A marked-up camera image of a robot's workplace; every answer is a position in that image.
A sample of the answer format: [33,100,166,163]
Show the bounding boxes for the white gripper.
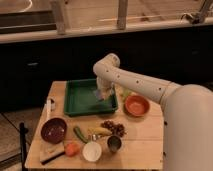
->
[96,77,114,100]

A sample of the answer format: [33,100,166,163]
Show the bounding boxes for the grey blue sponge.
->
[95,90,105,101]

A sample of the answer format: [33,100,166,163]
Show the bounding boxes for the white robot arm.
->
[93,53,213,171]

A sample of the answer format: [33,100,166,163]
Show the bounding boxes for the green plastic tray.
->
[64,79,118,117]

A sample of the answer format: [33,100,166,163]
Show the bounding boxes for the light green vegetable toy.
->
[122,88,132,101]

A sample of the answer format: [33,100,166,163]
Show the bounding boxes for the orange bowl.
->
[124,95,150,117]

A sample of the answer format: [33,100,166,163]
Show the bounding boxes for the yellow banana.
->
[88,127,112,136]

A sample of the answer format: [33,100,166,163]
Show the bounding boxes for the bunch of dark grapes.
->
[101,120,126,137]

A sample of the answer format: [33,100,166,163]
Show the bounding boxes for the green cucumber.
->
[73,126,88,143]

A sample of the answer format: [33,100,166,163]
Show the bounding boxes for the metal cup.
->
[107,136,122,153]

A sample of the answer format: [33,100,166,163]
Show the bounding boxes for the white spatula tool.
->
[46,99,55,120]

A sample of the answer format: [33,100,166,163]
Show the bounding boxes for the dark red bowl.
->
[41,118,67,144]

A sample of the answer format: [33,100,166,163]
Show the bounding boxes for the orange carrot toy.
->
[65,142,80,157]

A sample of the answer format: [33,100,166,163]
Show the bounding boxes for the wooden block with knife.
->
[39,142,65,165]

